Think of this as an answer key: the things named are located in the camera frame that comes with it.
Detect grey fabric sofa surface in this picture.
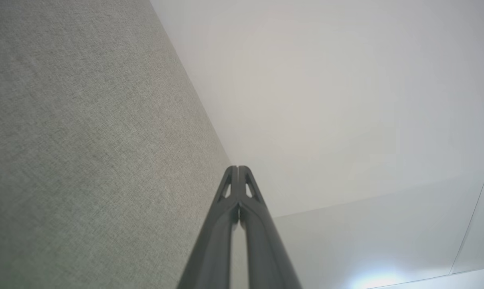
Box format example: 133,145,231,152
0,0,232,289

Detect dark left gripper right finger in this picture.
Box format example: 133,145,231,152
238,165,303,289

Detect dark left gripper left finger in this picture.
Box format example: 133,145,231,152
177,165,240,289

